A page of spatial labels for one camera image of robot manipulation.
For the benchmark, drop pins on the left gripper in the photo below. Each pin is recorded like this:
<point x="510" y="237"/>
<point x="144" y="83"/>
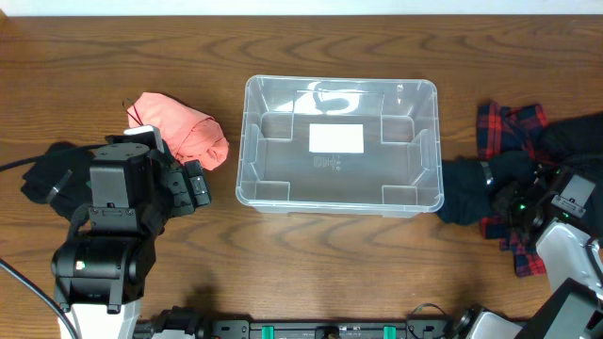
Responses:
<point x="182" y="203"/>

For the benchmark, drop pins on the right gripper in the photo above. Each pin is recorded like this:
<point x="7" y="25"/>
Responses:
<point x="512" y="189"/>

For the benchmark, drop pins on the pink garment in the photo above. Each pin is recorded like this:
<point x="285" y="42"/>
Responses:
<point x="188" y="133"/>

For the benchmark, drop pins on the red navy plaid shirt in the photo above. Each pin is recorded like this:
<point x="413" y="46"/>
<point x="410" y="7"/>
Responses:
<point x="506" y="140"/>

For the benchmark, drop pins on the black garment with tape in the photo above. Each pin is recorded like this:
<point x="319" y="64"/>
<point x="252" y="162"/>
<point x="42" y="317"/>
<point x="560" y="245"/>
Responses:
<point x="62" y="181"/>

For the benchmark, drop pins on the large black garment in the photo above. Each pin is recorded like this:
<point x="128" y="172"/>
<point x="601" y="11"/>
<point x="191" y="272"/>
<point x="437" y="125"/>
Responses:
<point x="577" y="143"/>

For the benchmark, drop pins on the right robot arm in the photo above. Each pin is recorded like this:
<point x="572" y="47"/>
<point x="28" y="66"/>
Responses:
<point x="548" y="215"/>

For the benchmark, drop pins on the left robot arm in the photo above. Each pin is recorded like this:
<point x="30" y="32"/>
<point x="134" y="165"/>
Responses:
<point x="100" y="269"/>

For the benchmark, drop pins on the clear plastic storage bin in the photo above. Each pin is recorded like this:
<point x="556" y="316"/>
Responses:
<point x="340" y="146"/>

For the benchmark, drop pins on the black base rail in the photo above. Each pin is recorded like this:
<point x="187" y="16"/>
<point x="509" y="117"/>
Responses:
<point x="178" y="322"/>

